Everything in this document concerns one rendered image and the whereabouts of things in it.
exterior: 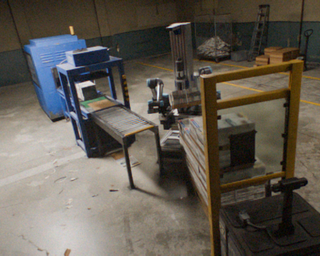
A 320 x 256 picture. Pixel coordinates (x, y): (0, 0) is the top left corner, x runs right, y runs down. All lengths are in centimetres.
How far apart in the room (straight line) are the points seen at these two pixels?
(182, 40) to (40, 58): 366
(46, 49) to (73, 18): 559
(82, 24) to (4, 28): 278
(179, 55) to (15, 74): 868
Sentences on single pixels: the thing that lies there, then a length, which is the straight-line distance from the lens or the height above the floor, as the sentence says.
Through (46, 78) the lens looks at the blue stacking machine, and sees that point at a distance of 710.
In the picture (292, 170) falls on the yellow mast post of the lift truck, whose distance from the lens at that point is 267.
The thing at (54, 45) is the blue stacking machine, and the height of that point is 173.
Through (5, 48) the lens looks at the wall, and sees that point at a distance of 1211.
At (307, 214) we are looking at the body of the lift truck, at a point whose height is 78.
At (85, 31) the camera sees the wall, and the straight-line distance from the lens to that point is 1261.
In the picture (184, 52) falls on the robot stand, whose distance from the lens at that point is 437.
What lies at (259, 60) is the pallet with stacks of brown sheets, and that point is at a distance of 1009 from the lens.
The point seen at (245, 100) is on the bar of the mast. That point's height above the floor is 163.
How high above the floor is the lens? 235
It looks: 23 degrees down
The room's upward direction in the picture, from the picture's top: 7 degrees counter-clockwise
